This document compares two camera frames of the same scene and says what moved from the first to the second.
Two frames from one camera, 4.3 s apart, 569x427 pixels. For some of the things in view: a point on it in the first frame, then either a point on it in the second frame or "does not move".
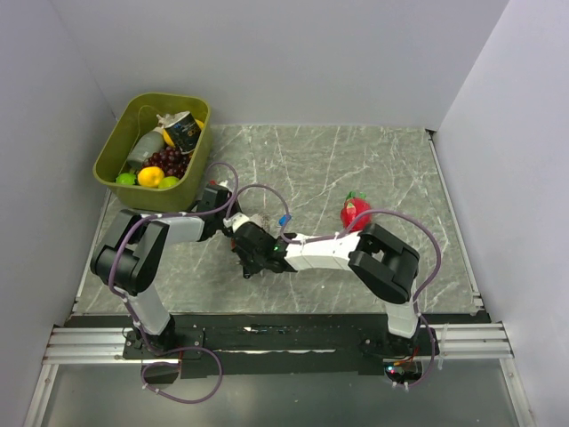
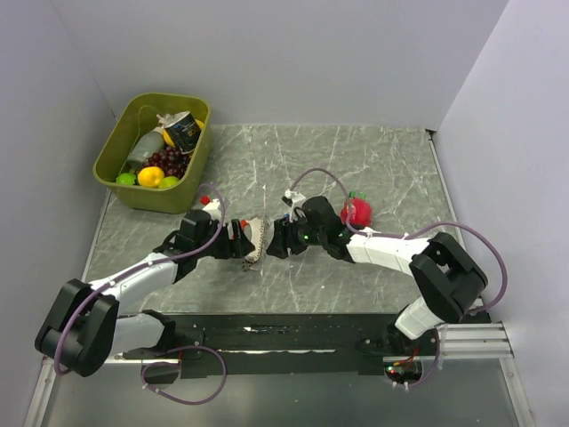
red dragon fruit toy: (354, 205) does not move
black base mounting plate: (276, 345) does not move
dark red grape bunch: (171, 160) does not move
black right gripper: (251, 268) → (284, 237)
